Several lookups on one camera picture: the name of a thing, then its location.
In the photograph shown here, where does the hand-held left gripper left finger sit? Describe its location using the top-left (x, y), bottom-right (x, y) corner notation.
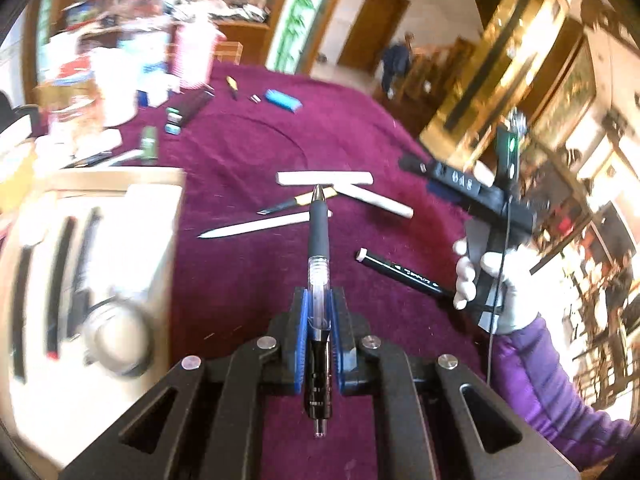
top-left (57, 287), bottom-right (309, 480)

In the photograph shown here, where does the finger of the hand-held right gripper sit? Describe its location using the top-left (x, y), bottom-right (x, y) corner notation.
top-left (398, 153), bottom-right (483, 202)

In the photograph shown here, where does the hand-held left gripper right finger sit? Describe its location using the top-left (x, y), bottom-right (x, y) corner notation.
top-left (332, 288), bottom-right (582, 480)

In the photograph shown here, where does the black marker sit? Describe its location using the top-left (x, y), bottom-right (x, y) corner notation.
top-left (355, 248), bottom-right (452, 297)

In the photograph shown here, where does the black clear gel pen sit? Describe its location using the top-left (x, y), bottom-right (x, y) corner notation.
top-left (302, 183), bottom-right (334, 437)

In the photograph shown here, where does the silver white pen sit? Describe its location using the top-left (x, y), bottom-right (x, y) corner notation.
top-left (196, 211), bottom-right (314, 240)

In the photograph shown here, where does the white tray with pens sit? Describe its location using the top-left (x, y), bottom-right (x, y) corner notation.
top-left (0, 167), bottom-right (187, 467)

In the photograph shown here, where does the black strip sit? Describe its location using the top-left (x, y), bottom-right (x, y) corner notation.
top-left (71, 207), bottom-right (102, 322)
top-left (11, 244), bottom-right (34, 384)
top-left (45, 216), bottom-right (77, 359)

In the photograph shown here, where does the person's right forearm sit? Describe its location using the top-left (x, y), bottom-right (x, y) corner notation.
top-left (487, 312), bottom-right (634, 472)

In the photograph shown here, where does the person's right hand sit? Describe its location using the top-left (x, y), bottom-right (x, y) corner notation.
top-left (452, 237), bottom-right (544, 336)

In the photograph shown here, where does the white cylindrical marker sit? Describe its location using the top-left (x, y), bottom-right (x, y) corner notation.
top-left (334, 183), bottom-right (415, 220)

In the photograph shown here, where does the long white box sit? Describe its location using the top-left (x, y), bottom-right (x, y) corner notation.
top-left (276, 170), bottom-right (374, 188)

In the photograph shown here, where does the golden cabinet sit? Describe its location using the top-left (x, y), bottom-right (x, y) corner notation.
top-left (419, 0), bottom-right (597, 173)

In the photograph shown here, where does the wooden door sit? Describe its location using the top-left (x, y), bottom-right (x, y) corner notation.
top-left (337, 0), bottom-right (411, 74)

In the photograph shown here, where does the blue box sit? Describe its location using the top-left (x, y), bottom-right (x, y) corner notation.
top-left (264, 88), bottom-right (303, 113)

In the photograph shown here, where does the wooden sideboard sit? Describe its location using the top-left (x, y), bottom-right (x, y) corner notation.
top-left (214, 19), bottom-right (272, 66)

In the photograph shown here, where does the small green case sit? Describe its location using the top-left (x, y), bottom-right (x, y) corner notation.
top-left (140, 125), bottom-right (159, 166)

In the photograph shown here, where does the black rectangular case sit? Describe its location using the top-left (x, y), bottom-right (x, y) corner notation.
top-left (171, 90), bottom-right (216, 124)

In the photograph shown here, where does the pink white striped cup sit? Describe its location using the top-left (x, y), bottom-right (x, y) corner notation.
top-left (171, 21), bottom-right (227, 92)

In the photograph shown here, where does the white blue carton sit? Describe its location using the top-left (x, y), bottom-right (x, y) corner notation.
top-left (134, 29), bottom-right (172, 109)

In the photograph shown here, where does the large white cup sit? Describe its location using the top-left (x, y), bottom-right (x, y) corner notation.
top-left (94, 47), bottom-right (139, 129)

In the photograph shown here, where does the black chair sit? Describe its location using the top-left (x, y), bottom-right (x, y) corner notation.
top-left (0, 92), bottom-right (42, 137)

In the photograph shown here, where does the black cable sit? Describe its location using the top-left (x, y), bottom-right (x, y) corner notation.
top-left (486, 192), bottom-right (514, 378)

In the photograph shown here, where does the green bamboo wall panel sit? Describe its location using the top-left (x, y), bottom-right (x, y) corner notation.
top-left (267, 0), bottom-right (347, 76)

